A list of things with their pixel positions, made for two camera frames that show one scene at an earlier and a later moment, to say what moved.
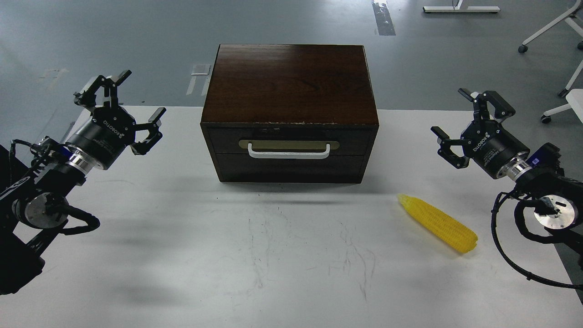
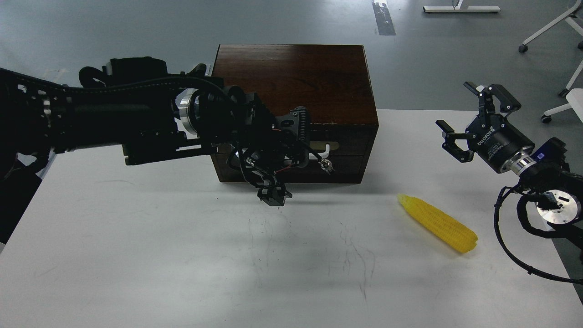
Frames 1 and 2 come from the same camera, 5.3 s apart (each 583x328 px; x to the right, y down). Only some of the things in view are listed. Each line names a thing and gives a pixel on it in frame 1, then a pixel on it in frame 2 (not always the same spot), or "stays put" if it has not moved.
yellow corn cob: [450, 230] stays put
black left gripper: [99, 141] -> [267, 144]
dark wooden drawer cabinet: [290, 113] stays put
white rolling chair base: [574, 97] stays put
